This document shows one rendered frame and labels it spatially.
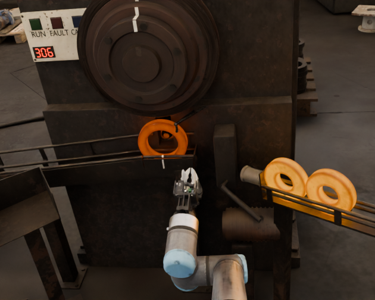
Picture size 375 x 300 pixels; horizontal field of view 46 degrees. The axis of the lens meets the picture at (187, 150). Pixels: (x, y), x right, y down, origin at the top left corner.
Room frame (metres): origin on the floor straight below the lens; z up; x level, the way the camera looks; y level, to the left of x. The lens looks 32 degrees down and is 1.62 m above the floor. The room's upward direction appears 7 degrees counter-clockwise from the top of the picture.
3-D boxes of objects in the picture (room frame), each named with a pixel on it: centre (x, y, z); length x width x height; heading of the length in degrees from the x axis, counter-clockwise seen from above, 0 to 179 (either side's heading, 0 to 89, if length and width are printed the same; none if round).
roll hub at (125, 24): (1.35, 0.11, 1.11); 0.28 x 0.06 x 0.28; 79
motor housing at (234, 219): (1.25, -0.21, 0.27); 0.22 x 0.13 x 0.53; 79
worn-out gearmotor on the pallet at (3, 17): (5.78, 2.07, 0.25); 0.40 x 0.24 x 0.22; 169
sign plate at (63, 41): (1.61, 0.40, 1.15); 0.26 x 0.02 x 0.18; 79
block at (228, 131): (1.41, -0.14, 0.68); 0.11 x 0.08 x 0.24; 169
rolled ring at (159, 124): (1.45, 0.09, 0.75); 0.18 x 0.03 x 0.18; 80
